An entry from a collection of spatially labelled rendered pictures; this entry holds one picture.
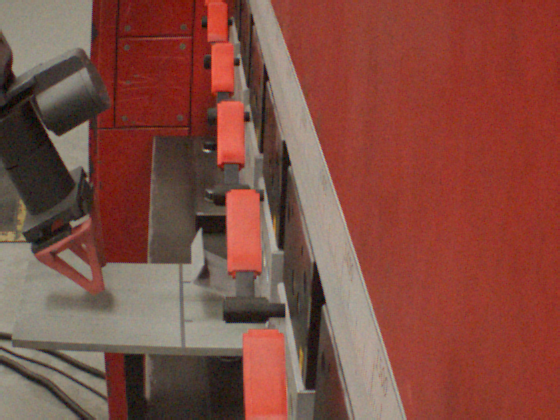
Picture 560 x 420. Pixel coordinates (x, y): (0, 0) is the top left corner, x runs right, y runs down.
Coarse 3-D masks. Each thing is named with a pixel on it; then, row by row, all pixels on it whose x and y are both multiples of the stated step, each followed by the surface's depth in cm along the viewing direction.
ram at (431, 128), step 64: (256, 0) 115; (320, 0) 64; (384, 0) 44; (448, 0) 34; (512, 0) 27; (320, 64) 65; (384, 64) 45; (448, 64) 34; (512, 64) 27; (320, 128) 65; (384, 128) 45; (448, 128) 34; (512, 128) 27; (384, 192) 45; (448, 192) 34; (512, 192) 27; (320, 256) 64; (384, 256) 45; (448, 256) 34; (512, 256) 27; (384, 320) 45; (448, 320) 34; (512, 320) 27; (448, 384) 34; (512, 384) 27
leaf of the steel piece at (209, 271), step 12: (192, 252) 117; (204, 252) 119; (192, 264) 115; (204, 264) 111; (216, 264) 118; (192, 276) 113; (204, 276) 114; (216, 276) 115; (228, 276) 117; (204, 288) 112; (216, 288) 113; (228, 288) 114
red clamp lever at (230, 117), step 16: (224, 112) 100; (240, 112) 100; (224, 128) 99; (240, 128) 99; (224, 144) 98; (240, 144) 98; (224, 160) 98; (240, 160) 98; (224, 176) 98; (224, 192) 96; (256, 192) 97
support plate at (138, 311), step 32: (32, 288) 118; (64, 288) 118; (128, 288) 119; (160, 288) 120; (192, 288) 120; (32, 320) 111; (64, 320) 112; (96, 320) 113; (128, 320) 113; (160, 320) 114; (192, 320) 114; (128, 352) 109; (160, 352) 109; (192, 352) 109; (224, 352) 110
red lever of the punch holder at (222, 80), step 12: (216, 48) 118; (228, 48) 118; (216, 60) 118; (228, 60) 118; (216, 72) 117; (228, 72) 117; (216, 84) 116; (228, 84) 116; (216, 96) 117; (228, 96) 116; (216, 108) 115; (216, 120) 115
